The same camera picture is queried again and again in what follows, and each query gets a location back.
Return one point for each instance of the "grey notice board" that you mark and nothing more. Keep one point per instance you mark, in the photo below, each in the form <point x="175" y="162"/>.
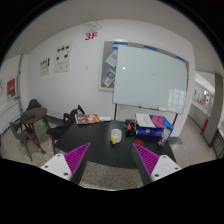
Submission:
<point x="109" y="50"/>

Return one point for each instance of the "blue and white box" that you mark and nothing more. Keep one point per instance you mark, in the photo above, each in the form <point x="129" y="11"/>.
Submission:
<point x="151" y="125"/>

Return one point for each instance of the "red bottle cap coaster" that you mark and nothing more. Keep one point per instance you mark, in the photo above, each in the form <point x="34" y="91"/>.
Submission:
<point x="139" y="142"/>

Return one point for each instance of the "red 3F wall sign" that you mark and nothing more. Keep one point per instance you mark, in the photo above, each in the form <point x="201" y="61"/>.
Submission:
<point x="90" y="36"/>

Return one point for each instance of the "black table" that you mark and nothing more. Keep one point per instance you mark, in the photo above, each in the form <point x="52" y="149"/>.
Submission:
<point x="101" y="149"/>

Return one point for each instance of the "orange colourful book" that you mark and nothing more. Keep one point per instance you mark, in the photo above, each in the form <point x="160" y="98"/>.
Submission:
<point x="86" y="119"/>

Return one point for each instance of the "grey pillar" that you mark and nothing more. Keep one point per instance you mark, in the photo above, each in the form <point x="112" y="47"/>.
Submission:
<point x="214" y="119"/>

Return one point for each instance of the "small white wall poster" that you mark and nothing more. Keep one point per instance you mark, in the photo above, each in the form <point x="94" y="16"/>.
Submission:
<point x="44" y="66"/>

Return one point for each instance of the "large white wall poster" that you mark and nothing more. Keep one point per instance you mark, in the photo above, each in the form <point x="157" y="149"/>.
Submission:
<point x="62" y="58"/>

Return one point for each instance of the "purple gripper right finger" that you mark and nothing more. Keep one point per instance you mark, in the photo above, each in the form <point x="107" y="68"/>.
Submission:
<point x="151" y="166"/>

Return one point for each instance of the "large whiteboard on stand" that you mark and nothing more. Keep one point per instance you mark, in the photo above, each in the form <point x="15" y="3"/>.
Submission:
<point x="150" y="79"/>

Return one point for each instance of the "clear plastic water bottle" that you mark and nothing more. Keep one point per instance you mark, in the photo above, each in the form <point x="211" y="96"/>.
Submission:
<point x="164" y="137"/>

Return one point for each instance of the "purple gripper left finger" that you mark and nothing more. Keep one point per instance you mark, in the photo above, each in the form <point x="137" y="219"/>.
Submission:
<point x="69" y="166"/>

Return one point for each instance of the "white mug yellow handle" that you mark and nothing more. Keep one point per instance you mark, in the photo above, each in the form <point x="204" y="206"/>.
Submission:
<point x="115" y="136"/>

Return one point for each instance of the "dark wooden chair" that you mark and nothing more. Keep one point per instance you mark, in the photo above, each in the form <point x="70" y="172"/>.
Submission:
<point x="24" y="136"/>

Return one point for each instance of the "white eraser block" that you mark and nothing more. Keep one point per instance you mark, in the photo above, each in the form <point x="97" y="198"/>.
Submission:
<point x="104" y="119"/>

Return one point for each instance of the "round brown side table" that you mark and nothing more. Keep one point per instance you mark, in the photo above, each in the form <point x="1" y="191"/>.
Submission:
<point x="30" y="117"/>

